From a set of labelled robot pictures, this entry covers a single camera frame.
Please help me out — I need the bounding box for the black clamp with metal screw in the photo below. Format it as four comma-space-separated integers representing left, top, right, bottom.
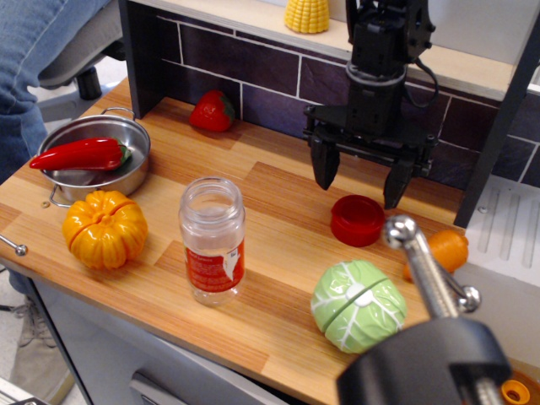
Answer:
337, 215, 512, 404

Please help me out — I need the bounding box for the grey office chair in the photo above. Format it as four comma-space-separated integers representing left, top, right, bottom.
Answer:
38, 1, 126, 123

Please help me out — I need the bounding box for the green toy cabbage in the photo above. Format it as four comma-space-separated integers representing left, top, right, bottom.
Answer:
310, 260, 408, 354

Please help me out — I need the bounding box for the yellow toy corn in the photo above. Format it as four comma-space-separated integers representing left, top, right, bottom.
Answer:
284, 0, 330, 34

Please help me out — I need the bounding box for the person leg in jeans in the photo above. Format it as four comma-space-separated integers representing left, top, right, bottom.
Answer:
0, 0, 111, 296

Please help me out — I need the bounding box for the black cable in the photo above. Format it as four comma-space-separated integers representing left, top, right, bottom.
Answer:
402, 57, 440, 109

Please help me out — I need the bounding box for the white toy sink drainer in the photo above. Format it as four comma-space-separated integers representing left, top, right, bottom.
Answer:
466, 175, 539, 287

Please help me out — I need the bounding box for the stainless steel pot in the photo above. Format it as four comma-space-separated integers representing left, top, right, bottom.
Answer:
30, 112, 151, 208

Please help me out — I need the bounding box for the orange toy carrot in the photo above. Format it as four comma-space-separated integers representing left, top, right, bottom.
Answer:
427, 229, 469, 273

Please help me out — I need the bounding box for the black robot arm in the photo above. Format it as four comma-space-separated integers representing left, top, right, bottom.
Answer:
304, 1, 437, 209

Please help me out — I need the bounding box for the grey drawer handle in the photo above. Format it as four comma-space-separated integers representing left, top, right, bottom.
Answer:
129, 372, 183, 405

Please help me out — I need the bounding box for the red plastic cap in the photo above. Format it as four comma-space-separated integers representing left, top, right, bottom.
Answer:
330, 195, 385, 247

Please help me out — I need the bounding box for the metal knob rod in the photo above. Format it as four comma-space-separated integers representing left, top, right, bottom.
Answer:
0, 235, 28, 257

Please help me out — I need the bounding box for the orange plastic ring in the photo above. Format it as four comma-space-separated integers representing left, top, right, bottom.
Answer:
499, 379, 532, 405

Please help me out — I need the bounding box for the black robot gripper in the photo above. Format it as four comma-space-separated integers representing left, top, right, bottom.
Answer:
304, 69, 436, 209

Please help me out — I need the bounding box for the red toy strawberry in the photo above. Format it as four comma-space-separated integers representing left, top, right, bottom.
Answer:
189, 89, 235, 132

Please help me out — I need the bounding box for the grey shoe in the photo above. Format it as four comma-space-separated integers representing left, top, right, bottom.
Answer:
9, 297, 74, 404

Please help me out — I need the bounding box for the clear plastic jar red label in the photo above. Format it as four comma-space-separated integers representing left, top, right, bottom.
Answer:
179, 176, 246, 306

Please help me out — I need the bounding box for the orange toy pumpkin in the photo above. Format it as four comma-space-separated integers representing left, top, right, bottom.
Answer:
62, 190, 149, 270

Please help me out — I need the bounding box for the red toy chili pepper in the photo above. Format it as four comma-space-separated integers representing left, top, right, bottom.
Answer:
30, 138, 131, 171

